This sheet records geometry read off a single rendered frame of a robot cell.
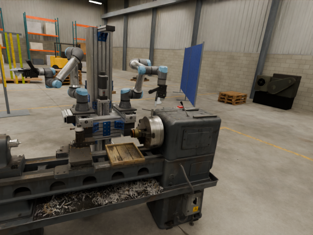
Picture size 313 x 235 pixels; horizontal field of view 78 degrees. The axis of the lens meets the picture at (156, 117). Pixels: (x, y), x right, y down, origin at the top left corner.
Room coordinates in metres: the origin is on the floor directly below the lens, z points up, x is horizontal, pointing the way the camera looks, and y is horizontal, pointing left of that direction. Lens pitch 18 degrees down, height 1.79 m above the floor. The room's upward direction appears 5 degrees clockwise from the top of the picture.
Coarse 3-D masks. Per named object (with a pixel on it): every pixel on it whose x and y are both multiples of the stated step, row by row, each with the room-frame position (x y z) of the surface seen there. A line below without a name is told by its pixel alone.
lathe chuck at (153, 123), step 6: (144, 120) 1.76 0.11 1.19; (150, 120) 1.67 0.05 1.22; (156, 120) 1.69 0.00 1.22; (150, 126) 1.62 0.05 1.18; (156, 126) 1.64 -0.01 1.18; (150, 132) 1.61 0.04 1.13; (156, 132) 1.61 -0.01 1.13; (150, 138) 1.60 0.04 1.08; (156, 138) 1.60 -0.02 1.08; (144, 144) 1.72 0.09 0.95; (150, 144) 1.59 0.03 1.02; (156, 144) 1.62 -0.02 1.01
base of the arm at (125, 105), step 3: (120, 102) 2.24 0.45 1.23; (123, 102) 2.22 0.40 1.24; (126, 102) 2.22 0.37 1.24; (129, 102) 2.26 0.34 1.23; (120, 105) 2.22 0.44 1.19; (123, 105) 2.21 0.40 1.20; (126, 105) 2.21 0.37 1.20; (129, 105) 2.24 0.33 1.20; (123, 108) 2.20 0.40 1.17; (126, 108) 2.21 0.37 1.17; (129, 108) 2.24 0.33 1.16
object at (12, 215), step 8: (24, 200) 1.17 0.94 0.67; (32, 200) 1.28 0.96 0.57; (0, 208) 1.10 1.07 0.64; (8, 208) 1.12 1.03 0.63; (16, 208) 1.14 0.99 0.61; (24, 208) 1.16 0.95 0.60; (32, 208) 1.21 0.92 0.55; (0, 216) 1.10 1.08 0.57; (8, 216) 1.11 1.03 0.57; (16, 216) 1.12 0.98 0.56; (24, 216) 1.13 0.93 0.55; (24, 232) 1.15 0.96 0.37; (32, 232) 1.21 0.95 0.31; (40, 232) 1.41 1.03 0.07
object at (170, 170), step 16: (176, 160) 1.63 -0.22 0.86; (192, 160) 1.73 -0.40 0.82; (208, 160) 1.81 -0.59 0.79; (160, 176) 1.68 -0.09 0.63; (176, 176) 1.66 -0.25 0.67; (192, 176) 1.74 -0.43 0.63; (208, 176) 1.83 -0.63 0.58; (160, 208) 1.69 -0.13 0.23; (176, 208) 1.70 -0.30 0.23; (160, 224) 1.64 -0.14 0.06; (176, 224) 1.69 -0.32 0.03
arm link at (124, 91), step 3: (123, 90) 2.22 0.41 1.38; (126, 90) 2.22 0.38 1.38; (129, 90) 2.25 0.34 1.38; (123, 93) 2.22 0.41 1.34; (126, 93) 2.22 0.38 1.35; (129, 93) 2.24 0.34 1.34; (132, 93) 2.26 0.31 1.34; (123, 96) 2.22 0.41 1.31; (126, 96) 2.22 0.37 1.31; (129, 96) 2.24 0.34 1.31; (132, 96) 2.25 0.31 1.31; (123, 99) 2.22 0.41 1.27; (126, 99) 2.22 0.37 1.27; (129, 99) 2.26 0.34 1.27
